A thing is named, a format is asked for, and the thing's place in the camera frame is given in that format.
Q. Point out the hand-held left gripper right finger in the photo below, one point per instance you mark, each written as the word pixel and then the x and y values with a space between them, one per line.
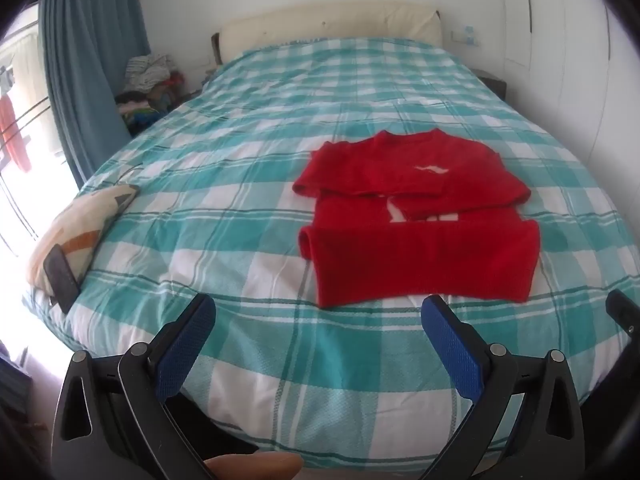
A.
pixel 454 346

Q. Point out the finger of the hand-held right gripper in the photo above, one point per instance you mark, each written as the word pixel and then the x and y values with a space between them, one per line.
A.
pixel 622 312

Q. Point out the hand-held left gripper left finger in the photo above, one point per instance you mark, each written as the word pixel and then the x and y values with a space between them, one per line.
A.
pixel 184 351

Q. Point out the red knit sweater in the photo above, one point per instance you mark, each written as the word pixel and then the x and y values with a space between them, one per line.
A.
pixel 425 260

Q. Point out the pile of mixed clothes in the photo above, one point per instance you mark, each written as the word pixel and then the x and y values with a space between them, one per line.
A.
pixel 147 72

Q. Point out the person's left hand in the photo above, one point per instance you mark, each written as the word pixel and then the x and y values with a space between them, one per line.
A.
pixel 255 466

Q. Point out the black phone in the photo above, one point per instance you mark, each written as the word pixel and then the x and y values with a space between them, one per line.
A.
pixel 62 280

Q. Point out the teal plaid bed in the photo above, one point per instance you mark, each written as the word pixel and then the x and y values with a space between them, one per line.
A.
pixel 225 210

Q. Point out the cream patterned cushion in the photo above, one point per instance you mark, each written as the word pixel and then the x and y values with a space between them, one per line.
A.
pixel 75 225

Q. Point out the dark bedside table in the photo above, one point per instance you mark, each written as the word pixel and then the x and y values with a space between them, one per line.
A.
pixel 492 82

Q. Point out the red hanging cloth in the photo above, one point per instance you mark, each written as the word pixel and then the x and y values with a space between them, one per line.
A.
pixel 15 145

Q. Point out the white wardrobe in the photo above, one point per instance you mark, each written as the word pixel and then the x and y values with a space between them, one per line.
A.
pixel 560 35

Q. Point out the blue curtain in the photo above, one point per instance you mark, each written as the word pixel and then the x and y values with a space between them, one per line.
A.
pixel 85 60

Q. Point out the cream padded headboard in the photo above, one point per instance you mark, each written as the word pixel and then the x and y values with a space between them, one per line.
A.
pixel 325 22

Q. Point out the white wall socket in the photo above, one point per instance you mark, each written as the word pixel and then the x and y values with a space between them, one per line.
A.
pixel 466 36

